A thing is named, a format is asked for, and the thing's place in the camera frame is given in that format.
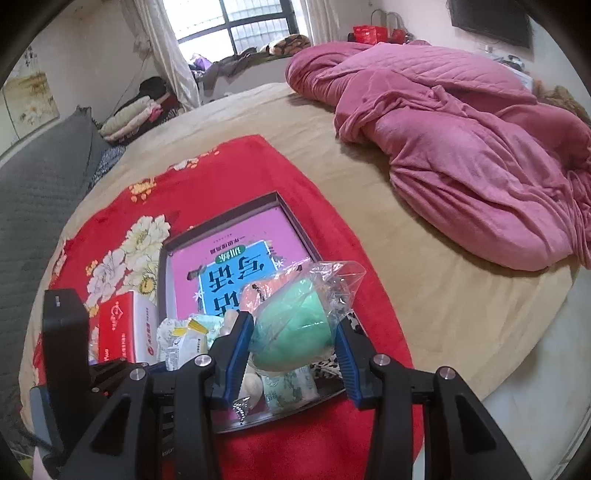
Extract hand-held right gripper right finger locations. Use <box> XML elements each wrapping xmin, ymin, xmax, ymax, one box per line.
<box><xmin>335</xmin><ymin>318</ymin><xmax>532</xmax><ymax>480</ymax></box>

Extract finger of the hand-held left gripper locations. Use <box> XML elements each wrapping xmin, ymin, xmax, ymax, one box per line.
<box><xmin>41</xmin><ymin>288</ymin><xmax>90</xmax><ymax>370</ymax></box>

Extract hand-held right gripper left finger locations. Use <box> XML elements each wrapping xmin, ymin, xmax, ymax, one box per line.
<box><xmin>65</xmin><ymin>313</ymin><xmax>254</xmax><ymax>480</ymax></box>

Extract leopard print scrunchie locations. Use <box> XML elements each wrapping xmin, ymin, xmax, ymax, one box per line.
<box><xmin>309</xmin><ymin>309</ymin><xmax>365</xmax><ymax>377</ymax></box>

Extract pale tissue packet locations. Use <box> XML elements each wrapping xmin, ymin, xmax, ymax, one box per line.
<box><xmin>157</xmin><ymin>313</ymin><xmax>220</xmax><ymax>372</ymax></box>

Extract teal tissue packet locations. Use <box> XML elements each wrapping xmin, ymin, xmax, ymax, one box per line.
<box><xmin>262</xmin><ymin>364</ymin><xmax>320</xmax><ymax>412</ymax></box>

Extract red tissue box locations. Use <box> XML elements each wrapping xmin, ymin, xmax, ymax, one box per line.
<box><xmin>88</xmin><ymin>291</ymin><xmax>160</xmax><ymax>365</ymax></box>

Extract mint green sponge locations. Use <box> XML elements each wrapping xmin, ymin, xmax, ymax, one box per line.
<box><xmin>249</xmin><ymin>261</ymin><xmax>365</xmax><ymax>372</ymax></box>

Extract pink face mask packet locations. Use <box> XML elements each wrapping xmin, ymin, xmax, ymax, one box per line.
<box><xmin>241</xmin><ymin>281</ymin><xmax>280</xmax><ymax>319</ymax></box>

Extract dark grey tray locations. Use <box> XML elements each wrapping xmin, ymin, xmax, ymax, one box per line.
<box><xmin>157</xmin><ymin>191</ymin><xmax>370</xmax><ymax>435</ymax></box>

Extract pink book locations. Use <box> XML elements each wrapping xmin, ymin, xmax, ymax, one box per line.
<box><xmin>170</xmin><ymin>205</ymin><xmax>319</xmax><ymax>324</ymax></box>

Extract grey quilted headboard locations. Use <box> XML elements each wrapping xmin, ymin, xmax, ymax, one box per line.
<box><xmin>0</xmin><ymin>107</ymin><xmax>114</xmax><ymax>416</ymax></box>

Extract blue patterned cloth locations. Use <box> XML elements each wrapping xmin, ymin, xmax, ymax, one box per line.
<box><xmin>90</xmin><ymin>145</ymin><xmax>127</xmax><ymax>185</ymax></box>

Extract red floral blanket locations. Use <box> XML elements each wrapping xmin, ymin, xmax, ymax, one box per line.
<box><xmin>32</xmin><ymin>134</ymin><xmax>426</xmax><ymax>480</ymax></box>

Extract cream folded clothes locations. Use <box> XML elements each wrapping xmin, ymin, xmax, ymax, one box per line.
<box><xmin>99</xmin><ymin>99</ymin><xmax>153</xmax><ymax>137</ymax></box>

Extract pink quilt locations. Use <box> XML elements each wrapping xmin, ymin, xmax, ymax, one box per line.
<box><xmin>285</xmin><ymin>39</ymin><xmax>591</xmax><ymax>272</ymax></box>

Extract black clothes pile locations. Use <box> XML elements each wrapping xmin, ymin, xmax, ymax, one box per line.
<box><xmin>139</xmin><ymin>76</ymin><xmax>169</xmax><ymax>100</ymax></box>

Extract white lace curtain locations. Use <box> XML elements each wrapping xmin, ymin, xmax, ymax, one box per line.
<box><xmin>131</xmin><ymin>0</ymin><xmax>201</xmax><ymax>112</ymax></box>

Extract grey clothes pile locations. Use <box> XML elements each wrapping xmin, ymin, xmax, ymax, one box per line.
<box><xmin>194</xmin><ymin>51</ymin><xmax>273</xmax><ymax>84</ymax></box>

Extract brown patterned blanket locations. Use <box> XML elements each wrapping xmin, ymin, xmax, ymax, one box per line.
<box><xmin>265</xmin><ymin>34</ymin><xmax>312</xmax><ymax>57</ymax></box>

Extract large red gift bag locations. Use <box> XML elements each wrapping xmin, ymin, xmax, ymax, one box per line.
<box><xmin>353</xmin><ymin>24</ymin><xmax>389</xmax><ymax>44</ymax></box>

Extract window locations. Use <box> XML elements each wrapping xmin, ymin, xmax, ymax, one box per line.
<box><xmin>164</xmin><ymin>0</ymin><xmax>305</xmax><ymax>58</ymax></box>

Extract brown fuzzy cloth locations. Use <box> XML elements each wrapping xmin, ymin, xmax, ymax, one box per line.
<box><xmin>533</xmin><ymin>83</ymin><xmax>587</xmax><ymax>121</ymax></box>

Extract white plain curtain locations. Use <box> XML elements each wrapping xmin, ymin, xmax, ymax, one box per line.
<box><xmin>305</xmin><ymin>0</ymin><xmax>342</xmax><ymax>44</ymax></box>

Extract white cluttered cabinet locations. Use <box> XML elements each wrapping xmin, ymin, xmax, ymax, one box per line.
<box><xmin>501</xmin><ymin>51</ymin><xmax>536</xmax><ymax>88</ymax></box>

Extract floral wall painting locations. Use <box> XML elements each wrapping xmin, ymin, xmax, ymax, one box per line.
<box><xmin>2</xmin><ymin>46</ymin><xmax>61</xmax><ymax>139</ymax></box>

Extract wall television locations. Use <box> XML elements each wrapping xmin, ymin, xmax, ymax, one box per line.
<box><xmin>450</xmin><ymin>0</ymin><xmax>532</xmax><ymax>49</ymax></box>

